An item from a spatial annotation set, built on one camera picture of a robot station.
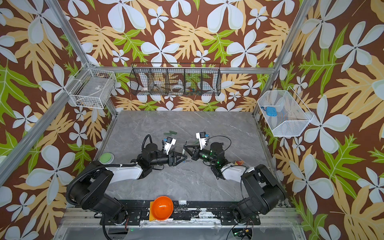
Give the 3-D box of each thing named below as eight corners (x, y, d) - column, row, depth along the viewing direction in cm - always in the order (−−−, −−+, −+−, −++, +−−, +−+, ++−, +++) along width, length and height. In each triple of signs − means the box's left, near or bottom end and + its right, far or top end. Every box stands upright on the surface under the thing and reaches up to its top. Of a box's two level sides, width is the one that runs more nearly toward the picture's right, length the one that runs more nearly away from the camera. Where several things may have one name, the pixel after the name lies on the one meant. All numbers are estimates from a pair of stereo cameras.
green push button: (98, 164, 95) (96, 162, 93) (103, 153, 100) (101, 152, 98) (112, 164, 95) (111, 162, 93) (116, 153, 100) (115, 152, 98)
